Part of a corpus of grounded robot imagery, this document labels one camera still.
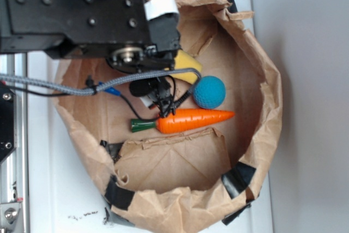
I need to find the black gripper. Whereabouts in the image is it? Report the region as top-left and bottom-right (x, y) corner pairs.
(1, 0), (158, 73)

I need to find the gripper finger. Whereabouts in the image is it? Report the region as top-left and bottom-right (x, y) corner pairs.
(144, 0), (180, 52)

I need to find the yellow sponge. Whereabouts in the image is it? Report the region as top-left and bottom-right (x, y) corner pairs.
(171, 50), (202, 84)

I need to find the blue golf ball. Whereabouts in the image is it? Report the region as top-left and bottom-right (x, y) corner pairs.
(192, 76), (226, 109)

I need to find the orange plastic carrot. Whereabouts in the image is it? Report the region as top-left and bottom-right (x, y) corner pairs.
(131, 109), (235, 134)

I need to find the brown paper bag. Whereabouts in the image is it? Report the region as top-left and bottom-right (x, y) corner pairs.
(54, 0), (282, 232)

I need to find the white tray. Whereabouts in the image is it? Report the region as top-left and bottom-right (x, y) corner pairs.
(26, 0), (274, 233)

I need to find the grey braided cable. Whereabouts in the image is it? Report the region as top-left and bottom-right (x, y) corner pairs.
(0, 68), (202, 97)

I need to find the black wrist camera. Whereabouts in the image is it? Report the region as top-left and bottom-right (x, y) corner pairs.
(129, 76), (174, 117)

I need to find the metal frame rail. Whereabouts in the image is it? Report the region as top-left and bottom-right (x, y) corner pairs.
(0, 52), (30, 233)

